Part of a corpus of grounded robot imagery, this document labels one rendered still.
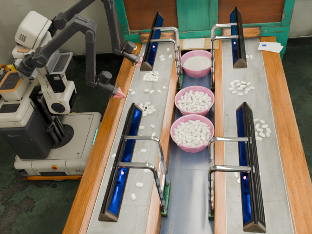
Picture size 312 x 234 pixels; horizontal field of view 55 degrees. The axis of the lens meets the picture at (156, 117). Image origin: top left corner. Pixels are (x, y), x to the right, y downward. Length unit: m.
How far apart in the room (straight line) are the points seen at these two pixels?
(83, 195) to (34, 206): 1.13
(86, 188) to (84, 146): 0.91
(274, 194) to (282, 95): 0.71
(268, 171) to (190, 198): 0.44
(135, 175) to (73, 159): 0.94
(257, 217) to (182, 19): 1.78
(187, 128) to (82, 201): 0.75
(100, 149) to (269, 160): 0.98
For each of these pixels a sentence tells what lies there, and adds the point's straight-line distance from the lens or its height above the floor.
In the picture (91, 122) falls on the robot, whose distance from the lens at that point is 2.77.
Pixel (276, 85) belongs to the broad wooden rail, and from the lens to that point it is 2.17.
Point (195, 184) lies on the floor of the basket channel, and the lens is 1.73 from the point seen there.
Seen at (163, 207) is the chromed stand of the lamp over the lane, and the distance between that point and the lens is 1.59.
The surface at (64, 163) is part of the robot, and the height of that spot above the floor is 0.27.
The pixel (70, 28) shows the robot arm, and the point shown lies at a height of 1.42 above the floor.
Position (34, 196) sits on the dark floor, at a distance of 2.86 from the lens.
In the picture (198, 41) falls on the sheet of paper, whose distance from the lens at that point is 2.57.
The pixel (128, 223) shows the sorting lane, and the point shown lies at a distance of 1.60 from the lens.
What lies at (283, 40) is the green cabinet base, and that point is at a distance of 2.71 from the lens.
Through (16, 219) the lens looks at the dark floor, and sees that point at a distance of 2.83.
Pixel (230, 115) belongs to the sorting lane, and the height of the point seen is 0.74.
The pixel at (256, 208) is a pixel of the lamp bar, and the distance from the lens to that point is 1.19.
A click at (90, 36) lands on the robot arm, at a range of 1.69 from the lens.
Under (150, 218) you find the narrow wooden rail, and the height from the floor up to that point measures 0.76.
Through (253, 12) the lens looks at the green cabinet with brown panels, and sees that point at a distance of 2.55.
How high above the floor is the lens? 2.16
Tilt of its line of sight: 45 degrees down
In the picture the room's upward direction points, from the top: 11 degrees counter-clockwise
